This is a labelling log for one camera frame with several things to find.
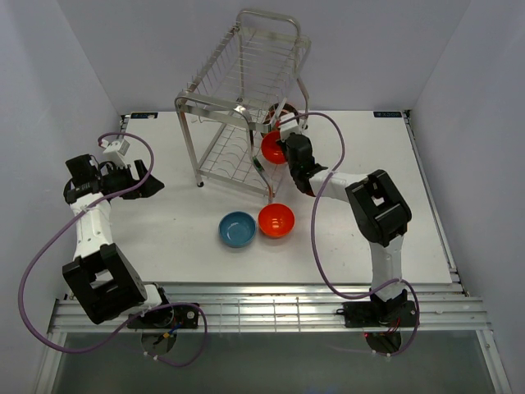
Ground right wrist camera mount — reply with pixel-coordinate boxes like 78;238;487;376
278;113;304;141

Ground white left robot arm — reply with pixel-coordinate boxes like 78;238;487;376
62;154;199;331

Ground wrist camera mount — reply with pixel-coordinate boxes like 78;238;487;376
98;139;130;168
278;113;304;141

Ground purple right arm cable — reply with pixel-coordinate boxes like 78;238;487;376
294;112;422;357

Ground steel wire dish rack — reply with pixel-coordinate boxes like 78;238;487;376
174;8;311;201

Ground orange plastic bowl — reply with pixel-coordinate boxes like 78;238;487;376
258;203;295;238
261;130;286;165

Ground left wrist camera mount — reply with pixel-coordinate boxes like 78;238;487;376
98;139;130;168

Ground blue ceramic bowl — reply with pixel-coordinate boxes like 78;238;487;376
218;211;257;248

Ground aluminium table frame rails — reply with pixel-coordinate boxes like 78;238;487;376
37;112;511;393

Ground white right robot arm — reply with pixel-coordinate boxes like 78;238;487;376
278;133;419;332

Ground brown cream-inside bowl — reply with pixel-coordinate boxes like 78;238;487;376
263;103;299;124

